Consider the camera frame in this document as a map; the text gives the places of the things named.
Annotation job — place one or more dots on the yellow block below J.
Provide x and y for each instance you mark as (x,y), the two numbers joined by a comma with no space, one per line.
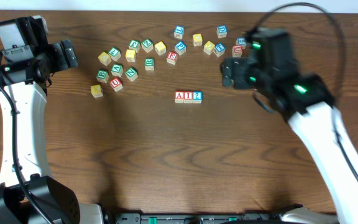
(131,55)

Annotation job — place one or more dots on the green L block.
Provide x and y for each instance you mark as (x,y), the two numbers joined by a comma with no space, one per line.
(115,54)

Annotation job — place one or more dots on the blue D block top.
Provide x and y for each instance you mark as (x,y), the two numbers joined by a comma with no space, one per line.
(221,31)

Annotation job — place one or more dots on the green Z block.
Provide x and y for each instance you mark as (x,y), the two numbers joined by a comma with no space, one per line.
(147,45)

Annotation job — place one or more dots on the green B block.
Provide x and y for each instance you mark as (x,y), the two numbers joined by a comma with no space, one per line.
(102,76)

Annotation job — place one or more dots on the blue T block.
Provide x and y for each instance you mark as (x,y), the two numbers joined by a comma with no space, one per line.
(219,49)

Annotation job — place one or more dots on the red I block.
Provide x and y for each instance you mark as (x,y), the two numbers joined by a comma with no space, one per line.
(187,96)

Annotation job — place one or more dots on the green R block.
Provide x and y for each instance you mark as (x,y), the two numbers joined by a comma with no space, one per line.
(149,64)

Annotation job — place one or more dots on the yellow block beside T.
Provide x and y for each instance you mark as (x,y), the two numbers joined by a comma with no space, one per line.
(208,47)

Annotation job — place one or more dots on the yellow block top centre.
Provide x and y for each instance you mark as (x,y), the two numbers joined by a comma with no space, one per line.
(197,40)

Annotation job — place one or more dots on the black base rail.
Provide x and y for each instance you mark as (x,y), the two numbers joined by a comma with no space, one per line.
(251,217)

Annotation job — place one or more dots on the red U block right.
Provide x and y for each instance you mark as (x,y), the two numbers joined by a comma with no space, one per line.
(237,51)

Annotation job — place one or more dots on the blue P block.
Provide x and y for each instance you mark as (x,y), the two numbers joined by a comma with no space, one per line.
(180,48)

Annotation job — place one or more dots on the blue 5 block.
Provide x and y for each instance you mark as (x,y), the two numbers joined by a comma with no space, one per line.
(241,42)

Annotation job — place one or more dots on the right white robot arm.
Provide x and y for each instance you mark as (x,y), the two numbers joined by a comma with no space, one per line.
(307,106)

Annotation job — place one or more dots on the red E block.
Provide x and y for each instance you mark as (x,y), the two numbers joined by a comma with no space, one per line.
(172,57)

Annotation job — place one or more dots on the green J block left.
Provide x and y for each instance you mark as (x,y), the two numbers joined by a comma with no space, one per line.
(134,45)

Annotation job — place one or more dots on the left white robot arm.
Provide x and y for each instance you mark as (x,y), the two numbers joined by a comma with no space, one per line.
(28,191)

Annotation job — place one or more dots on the green N block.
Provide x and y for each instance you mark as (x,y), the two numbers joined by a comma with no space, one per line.
(131,74)

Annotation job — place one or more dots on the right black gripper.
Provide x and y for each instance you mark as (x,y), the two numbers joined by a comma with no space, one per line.
(242,65)

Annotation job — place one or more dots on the red u block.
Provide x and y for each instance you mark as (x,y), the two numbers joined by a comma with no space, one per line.
(116,84)
(237,51)

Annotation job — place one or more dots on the yellow block near Z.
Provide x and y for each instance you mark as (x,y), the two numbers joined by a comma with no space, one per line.
(160,48)

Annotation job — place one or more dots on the red U block left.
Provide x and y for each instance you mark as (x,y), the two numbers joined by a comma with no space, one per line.
(116,84)

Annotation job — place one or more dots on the green V block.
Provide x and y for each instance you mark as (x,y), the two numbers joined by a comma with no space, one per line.
(117,70)

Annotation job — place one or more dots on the red A block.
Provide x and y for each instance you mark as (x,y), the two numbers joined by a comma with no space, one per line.
(179,97)

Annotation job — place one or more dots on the yellow Q block left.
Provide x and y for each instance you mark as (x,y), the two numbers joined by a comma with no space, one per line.
(104,58)

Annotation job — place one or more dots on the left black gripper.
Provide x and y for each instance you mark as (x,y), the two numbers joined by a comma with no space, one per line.
(61,63)

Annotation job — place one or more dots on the blue 2 block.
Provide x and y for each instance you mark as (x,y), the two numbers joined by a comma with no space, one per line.
(197,96)

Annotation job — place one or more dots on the blue L block top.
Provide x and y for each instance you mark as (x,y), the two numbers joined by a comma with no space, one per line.
(179,32)

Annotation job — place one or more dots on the yellow K block left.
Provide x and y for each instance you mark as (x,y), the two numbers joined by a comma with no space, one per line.
(96,91)

